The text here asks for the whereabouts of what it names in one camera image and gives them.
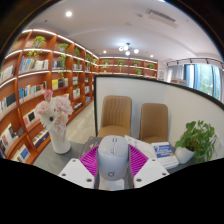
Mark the grey white computer mouse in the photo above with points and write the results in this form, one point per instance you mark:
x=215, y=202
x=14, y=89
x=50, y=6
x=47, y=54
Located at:
x=113, y=156

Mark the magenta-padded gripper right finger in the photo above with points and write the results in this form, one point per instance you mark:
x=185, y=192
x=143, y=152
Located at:
x=151, y=171

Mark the recessed ceiling spotlights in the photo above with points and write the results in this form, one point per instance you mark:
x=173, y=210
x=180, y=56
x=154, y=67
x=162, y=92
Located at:
x=68, y=13

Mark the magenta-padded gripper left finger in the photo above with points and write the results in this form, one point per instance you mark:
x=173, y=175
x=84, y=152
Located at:
x=76, y=171

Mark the ceiling air vent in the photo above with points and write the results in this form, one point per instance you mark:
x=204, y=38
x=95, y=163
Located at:
x=161, y=16

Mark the green plant in white pot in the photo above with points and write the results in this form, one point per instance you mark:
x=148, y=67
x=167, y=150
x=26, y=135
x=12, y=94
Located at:
x=195, y=141

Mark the white desk partition panel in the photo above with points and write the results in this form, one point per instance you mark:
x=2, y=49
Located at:
x=150, y=91

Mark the multi-bulb ceiling lamp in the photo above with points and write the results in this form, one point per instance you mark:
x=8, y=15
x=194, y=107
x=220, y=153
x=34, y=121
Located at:
x=127, y=49

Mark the blue cover book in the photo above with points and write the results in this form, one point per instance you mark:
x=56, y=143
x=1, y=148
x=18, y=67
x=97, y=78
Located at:
x=165, y=153

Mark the window with curtains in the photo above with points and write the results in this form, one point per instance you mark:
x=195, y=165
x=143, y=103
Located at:
x=203, y=78

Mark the orange wooden book shelf unit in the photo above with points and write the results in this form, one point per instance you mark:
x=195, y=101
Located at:
x=36, y=83

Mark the tan upholstered chair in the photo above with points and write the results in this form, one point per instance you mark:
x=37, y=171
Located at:
x=154, y=121
x=115, y=115

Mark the white vase with pink flowers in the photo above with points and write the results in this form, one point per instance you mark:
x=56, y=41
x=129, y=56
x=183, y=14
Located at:
x=60, y=140

